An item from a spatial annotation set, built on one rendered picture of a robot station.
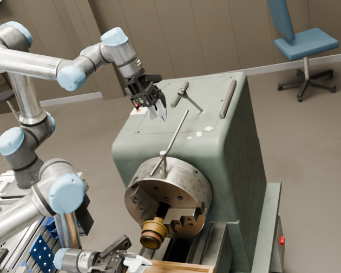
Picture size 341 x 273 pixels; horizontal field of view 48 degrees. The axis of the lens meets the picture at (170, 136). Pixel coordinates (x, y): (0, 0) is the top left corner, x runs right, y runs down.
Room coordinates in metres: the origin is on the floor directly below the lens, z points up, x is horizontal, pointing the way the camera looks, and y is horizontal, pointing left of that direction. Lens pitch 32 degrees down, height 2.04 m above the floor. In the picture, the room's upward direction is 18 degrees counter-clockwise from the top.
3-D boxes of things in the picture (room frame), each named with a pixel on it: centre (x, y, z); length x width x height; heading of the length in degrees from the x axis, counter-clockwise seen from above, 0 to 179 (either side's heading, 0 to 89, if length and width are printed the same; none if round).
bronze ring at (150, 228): (0.98, 0.16, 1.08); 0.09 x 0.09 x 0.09; 62
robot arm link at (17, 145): (1.45, 0.63, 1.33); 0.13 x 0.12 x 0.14; 146
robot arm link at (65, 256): (0.98, 0.46, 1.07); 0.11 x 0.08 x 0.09; 62
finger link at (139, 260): (0.85, 0.23, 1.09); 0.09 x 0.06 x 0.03; 62
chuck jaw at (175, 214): (1.00, 0.04, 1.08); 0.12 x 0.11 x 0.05; 62
